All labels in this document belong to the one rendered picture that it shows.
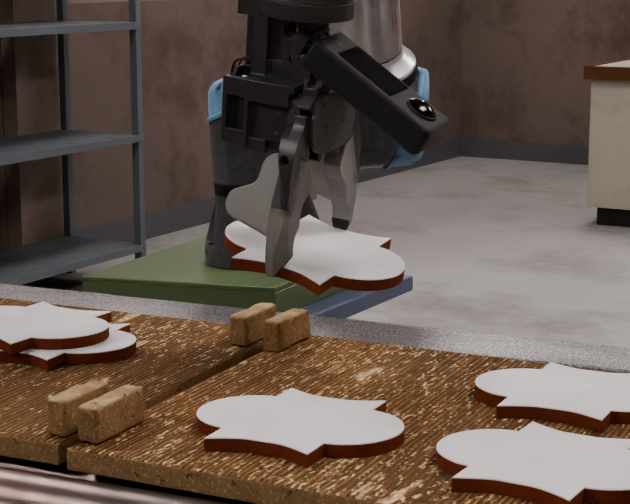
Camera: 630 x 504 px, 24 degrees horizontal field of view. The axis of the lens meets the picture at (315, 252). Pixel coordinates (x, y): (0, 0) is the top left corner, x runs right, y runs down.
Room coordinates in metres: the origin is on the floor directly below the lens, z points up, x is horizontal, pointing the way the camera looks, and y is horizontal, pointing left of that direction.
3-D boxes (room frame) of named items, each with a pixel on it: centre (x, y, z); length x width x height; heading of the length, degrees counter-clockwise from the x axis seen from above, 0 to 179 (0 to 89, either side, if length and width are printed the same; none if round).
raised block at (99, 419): (0.97, 0.14, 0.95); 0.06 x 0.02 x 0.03; 154
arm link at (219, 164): (1.76, 0.06, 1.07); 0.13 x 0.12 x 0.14; 86
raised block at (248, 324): (1.23, 0.05, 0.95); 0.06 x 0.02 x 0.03; 155
